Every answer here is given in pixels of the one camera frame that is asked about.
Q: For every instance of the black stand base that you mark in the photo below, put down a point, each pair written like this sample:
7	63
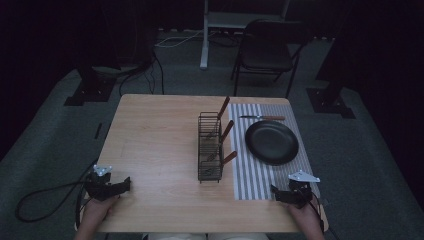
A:
90	91
328	101

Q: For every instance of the black round plate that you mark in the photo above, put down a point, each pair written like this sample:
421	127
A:
271	142

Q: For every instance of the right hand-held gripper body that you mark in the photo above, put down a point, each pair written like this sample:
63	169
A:
300	191

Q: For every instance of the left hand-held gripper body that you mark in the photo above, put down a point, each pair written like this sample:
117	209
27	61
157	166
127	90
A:
100	186

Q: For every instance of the black folding chair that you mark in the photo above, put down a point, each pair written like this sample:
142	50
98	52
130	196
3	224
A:
268	55

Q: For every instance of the grey striped placemat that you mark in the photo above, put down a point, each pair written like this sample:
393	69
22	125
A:
250	180

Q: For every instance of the person's right hand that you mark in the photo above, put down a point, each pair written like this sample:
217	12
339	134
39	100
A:
308	218

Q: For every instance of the person's left hand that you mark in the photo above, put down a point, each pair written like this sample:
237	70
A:
96	210

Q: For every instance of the white metal stand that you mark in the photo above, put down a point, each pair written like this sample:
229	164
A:
208	30

